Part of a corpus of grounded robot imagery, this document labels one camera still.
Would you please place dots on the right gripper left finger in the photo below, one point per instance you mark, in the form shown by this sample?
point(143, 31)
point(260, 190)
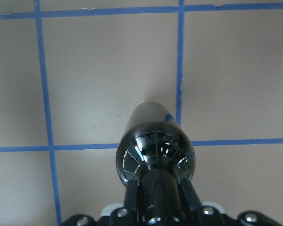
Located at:
point(131, 213)

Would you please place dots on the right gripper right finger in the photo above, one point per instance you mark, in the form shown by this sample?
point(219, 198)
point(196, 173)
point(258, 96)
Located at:
point(196, 213)

